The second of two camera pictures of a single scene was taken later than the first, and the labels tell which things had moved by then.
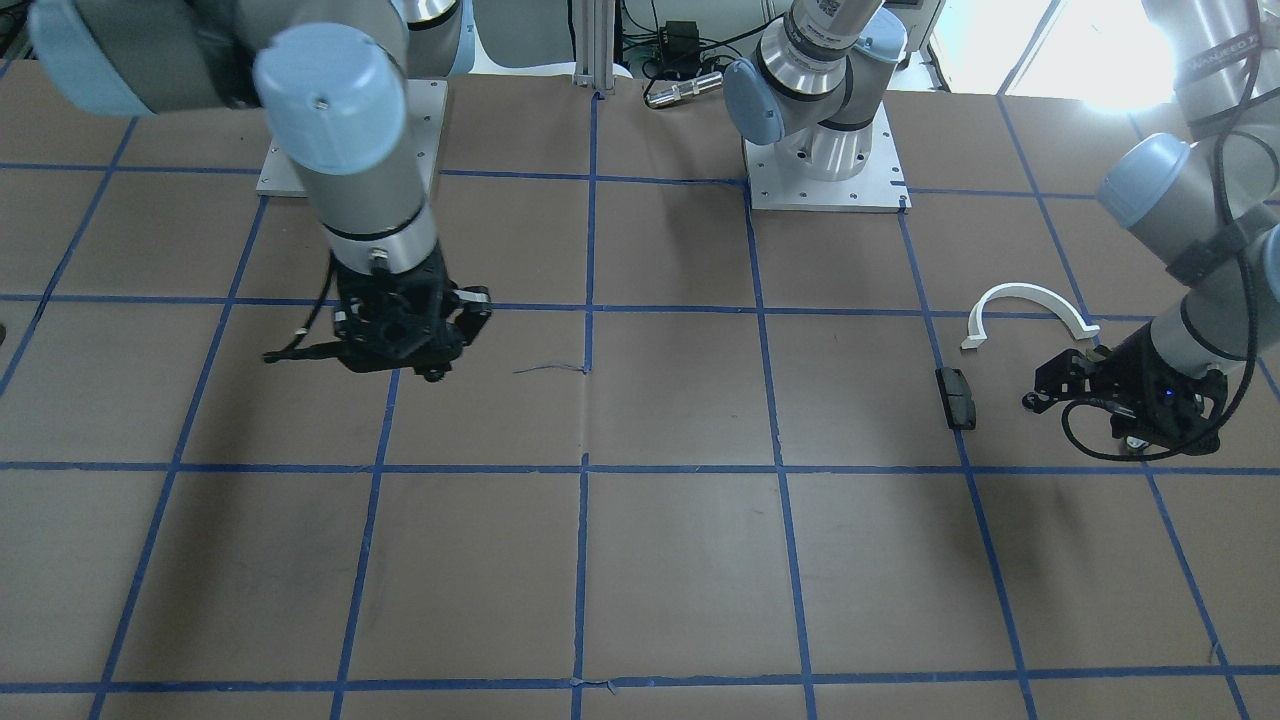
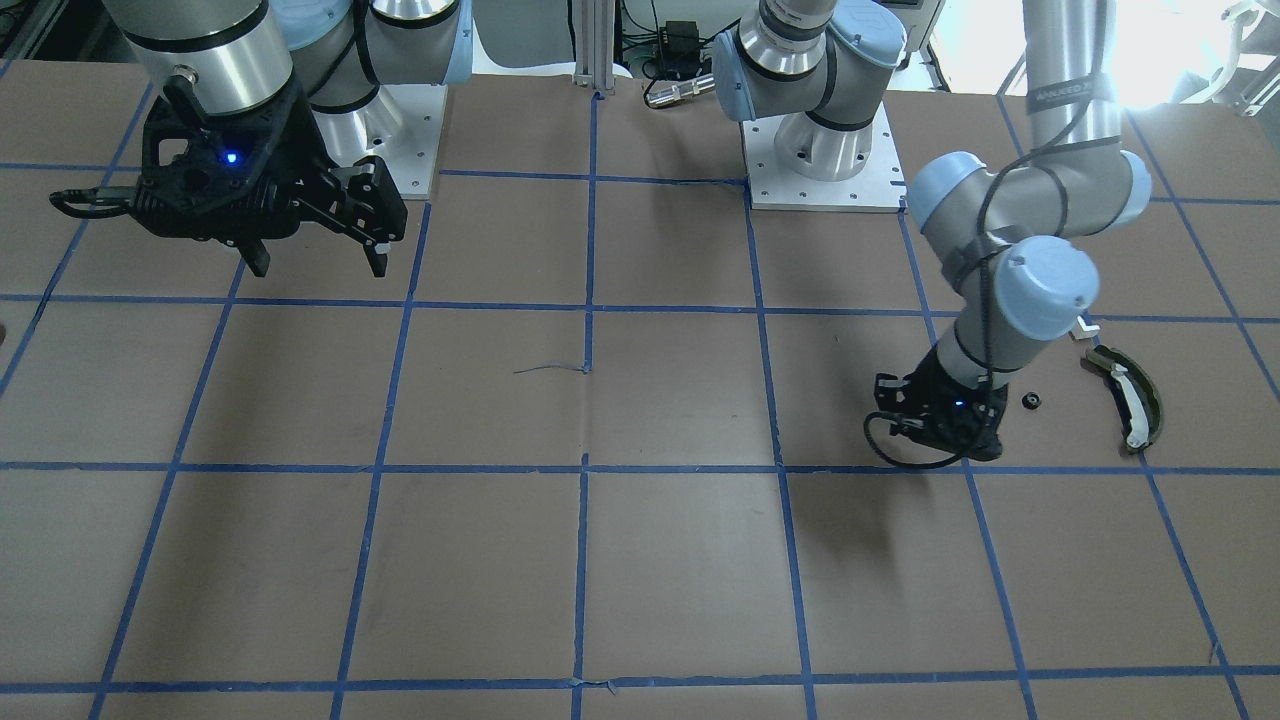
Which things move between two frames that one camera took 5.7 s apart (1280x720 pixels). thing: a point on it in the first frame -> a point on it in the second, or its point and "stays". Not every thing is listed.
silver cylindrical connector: (677, 92) stays
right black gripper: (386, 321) -> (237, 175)
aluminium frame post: (595, 45) stays
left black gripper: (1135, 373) -> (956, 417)
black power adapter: (679, 41) stays
